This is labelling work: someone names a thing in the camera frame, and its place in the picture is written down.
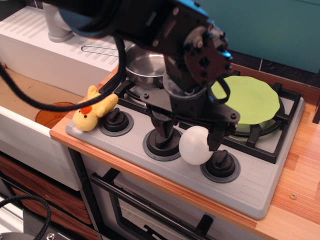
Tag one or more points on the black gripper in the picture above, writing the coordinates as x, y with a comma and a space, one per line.
200, 107

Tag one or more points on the white egg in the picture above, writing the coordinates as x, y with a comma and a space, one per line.
193, 145

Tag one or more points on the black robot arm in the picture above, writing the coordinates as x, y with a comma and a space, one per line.
194, 49

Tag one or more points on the black middle stove knob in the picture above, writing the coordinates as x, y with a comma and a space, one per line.
160, 148

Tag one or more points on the black stove knob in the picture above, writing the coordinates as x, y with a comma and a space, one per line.
222, 167
160, 148
116, 123

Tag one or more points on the black right stove knob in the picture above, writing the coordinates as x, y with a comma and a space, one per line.
222, 167

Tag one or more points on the green plate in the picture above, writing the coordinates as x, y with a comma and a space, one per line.
254, 100

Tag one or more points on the silver metal pan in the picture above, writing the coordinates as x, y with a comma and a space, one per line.
144, 68

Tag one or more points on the black left stove knob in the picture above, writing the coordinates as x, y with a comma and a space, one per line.
116, 123

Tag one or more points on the grey toy stove top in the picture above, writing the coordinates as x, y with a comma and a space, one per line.
250, 193

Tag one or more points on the black left burner grate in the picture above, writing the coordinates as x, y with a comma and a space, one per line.
143, 102

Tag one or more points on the black burner grate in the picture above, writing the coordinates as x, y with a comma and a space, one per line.
143, 102
267, 140

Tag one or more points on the black right burner grate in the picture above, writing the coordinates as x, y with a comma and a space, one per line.
267, 140

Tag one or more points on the yellow stuffed duck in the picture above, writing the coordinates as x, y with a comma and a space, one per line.
86, 118

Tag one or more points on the orange plastic cup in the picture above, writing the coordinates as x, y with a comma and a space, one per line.
49, 118

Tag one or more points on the wooden drawer fronts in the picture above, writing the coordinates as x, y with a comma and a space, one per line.
68, 210

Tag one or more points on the grey toy faucet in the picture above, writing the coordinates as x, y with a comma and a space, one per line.
58, 30

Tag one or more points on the oven door with handle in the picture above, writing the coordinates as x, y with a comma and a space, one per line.
118, 194

